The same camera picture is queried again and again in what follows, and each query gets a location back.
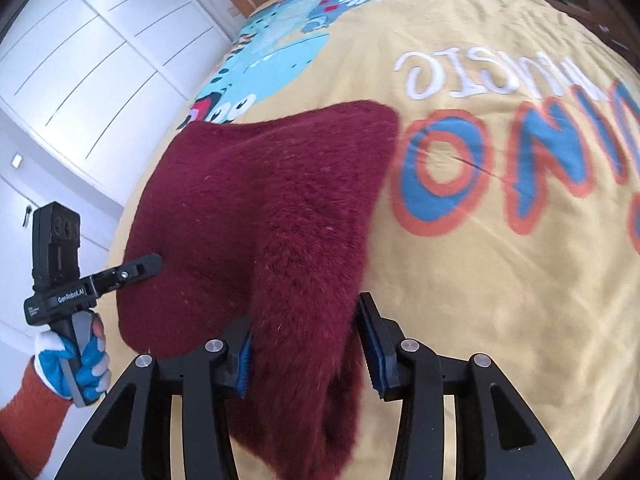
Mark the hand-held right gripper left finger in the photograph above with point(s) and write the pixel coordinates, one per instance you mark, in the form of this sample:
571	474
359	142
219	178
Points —
243	360

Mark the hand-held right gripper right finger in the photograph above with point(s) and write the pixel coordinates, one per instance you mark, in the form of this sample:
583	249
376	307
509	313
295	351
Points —
374	355

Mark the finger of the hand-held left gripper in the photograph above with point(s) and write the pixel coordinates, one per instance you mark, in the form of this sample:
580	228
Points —
130	270

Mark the dark red knitted sweater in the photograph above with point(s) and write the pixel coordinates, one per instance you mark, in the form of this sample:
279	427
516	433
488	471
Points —
265	240

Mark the person's left forearm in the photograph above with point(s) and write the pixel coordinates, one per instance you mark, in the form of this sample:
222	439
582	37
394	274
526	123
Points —
32	420

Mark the person's left hand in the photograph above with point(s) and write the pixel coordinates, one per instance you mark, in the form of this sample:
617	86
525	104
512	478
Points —
82	360

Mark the yellow printed blanket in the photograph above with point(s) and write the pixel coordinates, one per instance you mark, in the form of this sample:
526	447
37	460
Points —
475	210

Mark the white wardrobe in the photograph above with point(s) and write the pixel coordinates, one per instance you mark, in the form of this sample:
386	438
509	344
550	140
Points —
85	75

